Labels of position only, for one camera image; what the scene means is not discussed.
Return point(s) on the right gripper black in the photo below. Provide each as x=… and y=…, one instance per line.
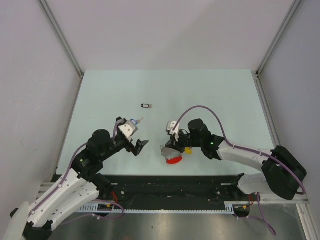
x=173, y=144

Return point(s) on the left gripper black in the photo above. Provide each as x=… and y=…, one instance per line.
x=135, y=150

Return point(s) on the metal keyring holder red handle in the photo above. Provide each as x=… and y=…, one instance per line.
x=171, y=155

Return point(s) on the blue tag key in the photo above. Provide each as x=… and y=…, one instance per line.
x=136, y=121

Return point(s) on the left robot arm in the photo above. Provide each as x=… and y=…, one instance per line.
x=80, y=184

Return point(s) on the yellow key tag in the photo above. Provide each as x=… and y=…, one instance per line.
x=188, y=150

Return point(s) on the black key tag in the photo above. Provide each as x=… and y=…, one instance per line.
x=146, y=106

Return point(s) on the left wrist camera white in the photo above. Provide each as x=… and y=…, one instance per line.
x=128, y=129

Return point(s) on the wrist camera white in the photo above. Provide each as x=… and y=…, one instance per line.
x=172, y=129
x=128, y=129

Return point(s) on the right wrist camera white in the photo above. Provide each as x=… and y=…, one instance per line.
x=172, y=129

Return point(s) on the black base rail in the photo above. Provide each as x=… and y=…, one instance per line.
x=171, y=193

